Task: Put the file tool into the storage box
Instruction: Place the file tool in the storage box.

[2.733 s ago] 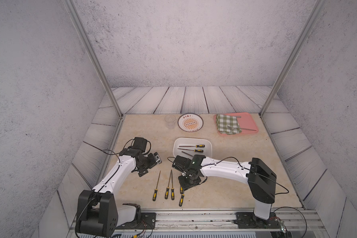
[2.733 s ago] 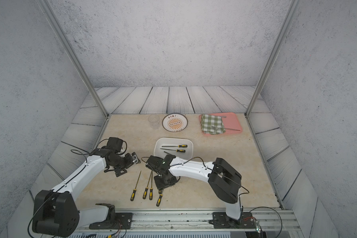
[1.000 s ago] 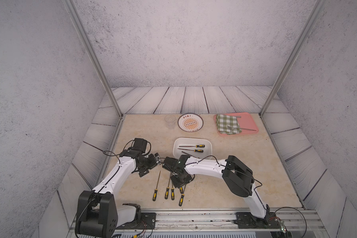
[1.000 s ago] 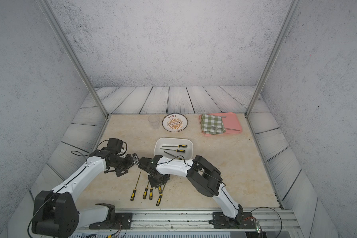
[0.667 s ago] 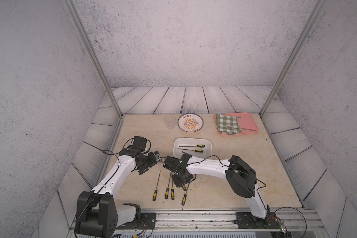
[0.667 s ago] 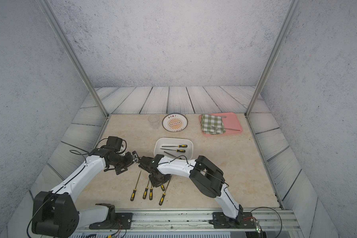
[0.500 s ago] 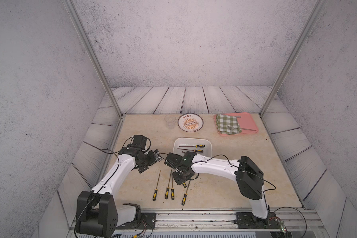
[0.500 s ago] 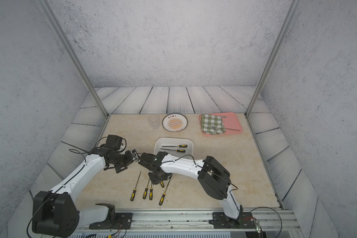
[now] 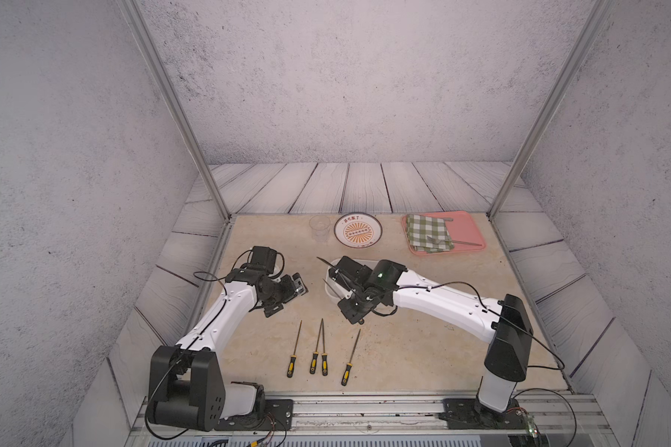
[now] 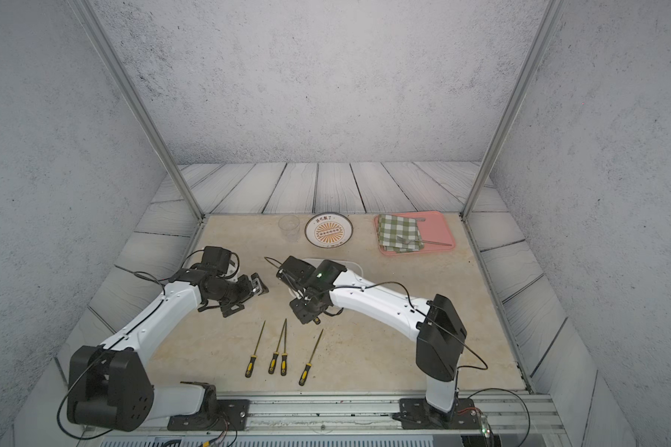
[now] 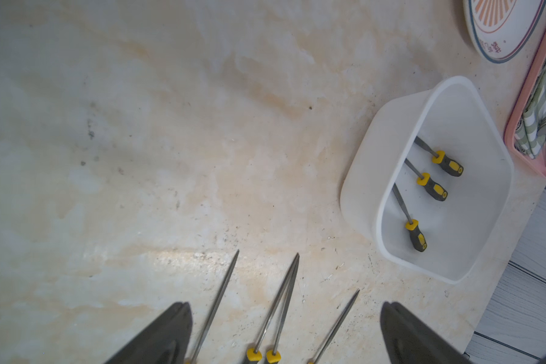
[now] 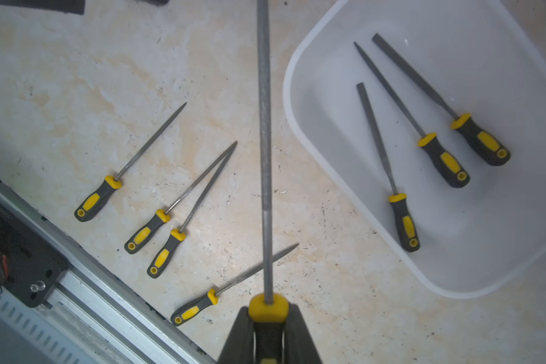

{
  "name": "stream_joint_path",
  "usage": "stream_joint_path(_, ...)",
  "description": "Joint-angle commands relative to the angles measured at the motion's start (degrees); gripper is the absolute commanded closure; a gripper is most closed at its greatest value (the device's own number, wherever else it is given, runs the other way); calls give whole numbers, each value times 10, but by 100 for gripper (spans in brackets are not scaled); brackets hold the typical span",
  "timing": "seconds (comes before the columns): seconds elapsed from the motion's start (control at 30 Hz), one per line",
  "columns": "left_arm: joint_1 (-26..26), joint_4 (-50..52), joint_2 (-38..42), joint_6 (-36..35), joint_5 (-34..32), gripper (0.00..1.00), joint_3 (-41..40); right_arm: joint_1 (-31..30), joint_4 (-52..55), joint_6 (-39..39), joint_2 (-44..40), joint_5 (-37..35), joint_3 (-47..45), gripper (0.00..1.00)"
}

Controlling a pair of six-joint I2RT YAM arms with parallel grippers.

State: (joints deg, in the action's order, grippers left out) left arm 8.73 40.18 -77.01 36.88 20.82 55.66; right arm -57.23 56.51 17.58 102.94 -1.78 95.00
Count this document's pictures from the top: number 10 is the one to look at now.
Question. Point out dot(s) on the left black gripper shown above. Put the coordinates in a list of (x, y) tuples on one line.
[(248, 291)]

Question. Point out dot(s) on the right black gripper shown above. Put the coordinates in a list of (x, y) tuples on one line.
[(303, 315)]

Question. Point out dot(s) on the low slanted yellow-black file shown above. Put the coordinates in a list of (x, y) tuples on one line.
[(307, 368)]

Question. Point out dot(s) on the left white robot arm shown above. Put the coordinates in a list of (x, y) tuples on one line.
[(110, 388)]

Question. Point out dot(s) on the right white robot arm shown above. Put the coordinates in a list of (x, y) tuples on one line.
[(433, 325)]

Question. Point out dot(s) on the white rectangular storage box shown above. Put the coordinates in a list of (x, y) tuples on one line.
[(352, 265)]

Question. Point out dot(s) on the round orange patterned plate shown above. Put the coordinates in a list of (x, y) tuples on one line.
[(328, 230)]

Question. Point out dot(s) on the clear plastic cup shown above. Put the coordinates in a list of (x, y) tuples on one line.
[(290, 228)]

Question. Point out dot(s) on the green checkered cloth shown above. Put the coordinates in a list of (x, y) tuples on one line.
[(399, 234)]

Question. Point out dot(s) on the pink plastic tray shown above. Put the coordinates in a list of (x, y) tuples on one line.
[(434, 230)]

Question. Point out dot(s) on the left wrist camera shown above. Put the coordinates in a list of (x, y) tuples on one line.
[(221, 262)]

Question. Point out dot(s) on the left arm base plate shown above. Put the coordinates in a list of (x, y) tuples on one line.
[(213, 415)]

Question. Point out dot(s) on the aluminium front rail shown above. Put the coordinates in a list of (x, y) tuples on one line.
[(500, 418)]

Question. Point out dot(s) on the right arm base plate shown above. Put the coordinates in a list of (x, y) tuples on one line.
[(419, 414)]

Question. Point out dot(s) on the left aluminium frame post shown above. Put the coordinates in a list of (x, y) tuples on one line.
[(101, 42)]

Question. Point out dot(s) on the aluminium frame post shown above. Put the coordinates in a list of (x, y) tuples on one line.
[(527, 72), (101, 42)]

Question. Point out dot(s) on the right aluminium frame post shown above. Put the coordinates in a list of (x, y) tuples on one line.
[(527, 72)]

